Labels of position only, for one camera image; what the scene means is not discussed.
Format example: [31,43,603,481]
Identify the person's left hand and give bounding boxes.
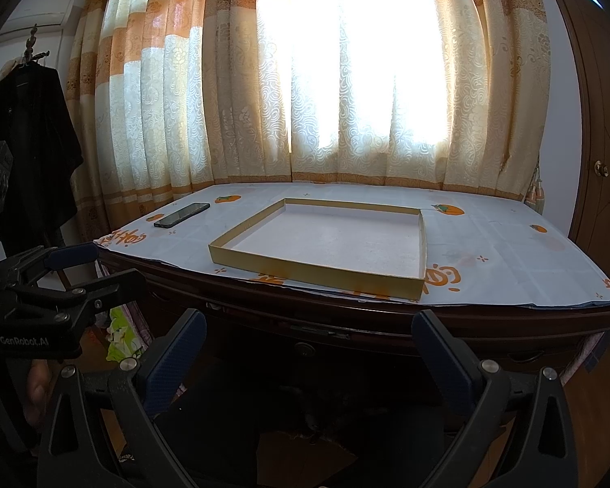
[24,359,52,425]

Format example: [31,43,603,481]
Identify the black smartphone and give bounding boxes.
[154,203,210,229]

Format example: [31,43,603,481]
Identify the black hanging jacket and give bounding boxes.
[0,63,83,257]

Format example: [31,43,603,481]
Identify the white persimmon print tablecloth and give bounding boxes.
[100,183,610,309]

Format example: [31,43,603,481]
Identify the wooden coat rack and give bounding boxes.
[20,24,50,66]

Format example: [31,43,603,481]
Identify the shallow cardboard box tray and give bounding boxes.
[209,198,427,301]

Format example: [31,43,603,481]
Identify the curtain tassel tieback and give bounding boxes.
[523,163,545,215]

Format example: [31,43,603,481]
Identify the orange cream patterned curtain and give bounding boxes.
[66,0,551,239]

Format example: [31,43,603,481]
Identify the brass door knob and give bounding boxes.
[594,160,610,177]

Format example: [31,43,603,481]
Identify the brown wooden door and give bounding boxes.
[556,0,610,280]

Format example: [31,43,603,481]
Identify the white wall air conditioner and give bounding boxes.
[0,0,74,37]

